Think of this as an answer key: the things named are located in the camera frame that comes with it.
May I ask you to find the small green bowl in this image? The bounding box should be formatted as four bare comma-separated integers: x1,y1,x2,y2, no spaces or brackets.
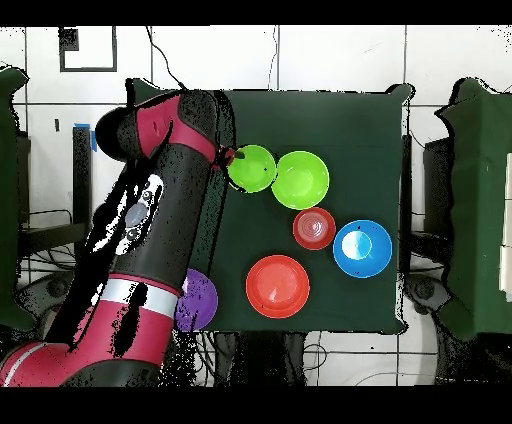
226,144,278,194

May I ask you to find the large green bowl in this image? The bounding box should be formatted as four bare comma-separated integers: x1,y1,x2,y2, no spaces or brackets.
270,150,331,212

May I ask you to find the small orange bowl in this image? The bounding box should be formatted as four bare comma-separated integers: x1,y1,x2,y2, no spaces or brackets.
292,206,338,252

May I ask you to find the large orange bowl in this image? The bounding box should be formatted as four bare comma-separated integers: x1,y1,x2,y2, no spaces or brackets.
245,254,312,320

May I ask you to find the large purple bowl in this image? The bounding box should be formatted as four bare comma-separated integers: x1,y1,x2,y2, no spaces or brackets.
174,267,220,333

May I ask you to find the blue bowl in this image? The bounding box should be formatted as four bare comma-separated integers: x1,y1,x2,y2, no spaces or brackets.
332,219,394,279

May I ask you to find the dark green tablecloth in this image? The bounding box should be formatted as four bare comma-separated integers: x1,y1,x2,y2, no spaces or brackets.
126,77,413,335

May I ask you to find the blue tape strip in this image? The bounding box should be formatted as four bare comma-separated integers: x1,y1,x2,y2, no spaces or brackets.
74,122,98,153

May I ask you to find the black metal stand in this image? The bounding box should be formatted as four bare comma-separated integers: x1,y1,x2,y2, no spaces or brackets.
18,126,94,271

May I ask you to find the black box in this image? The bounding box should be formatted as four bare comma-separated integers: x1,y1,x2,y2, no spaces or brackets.
422,137,454,241

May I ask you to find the black office chair base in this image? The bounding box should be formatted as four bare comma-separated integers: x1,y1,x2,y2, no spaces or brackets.
17,271,77,317

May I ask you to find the green cloth side table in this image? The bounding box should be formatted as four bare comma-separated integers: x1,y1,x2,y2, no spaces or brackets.
0,66,37,331
435,77,512,341

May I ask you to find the black floor cable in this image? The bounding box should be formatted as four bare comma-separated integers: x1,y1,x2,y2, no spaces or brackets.
144,26,188,90

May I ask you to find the black square floor frame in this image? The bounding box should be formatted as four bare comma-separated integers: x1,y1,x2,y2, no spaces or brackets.
58,26,118,73

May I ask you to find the tangle of black cables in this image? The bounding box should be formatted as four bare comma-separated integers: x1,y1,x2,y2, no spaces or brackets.
19,239,87,281

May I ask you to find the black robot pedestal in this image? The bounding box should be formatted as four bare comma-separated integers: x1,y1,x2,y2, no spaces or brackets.
213,331,306,387

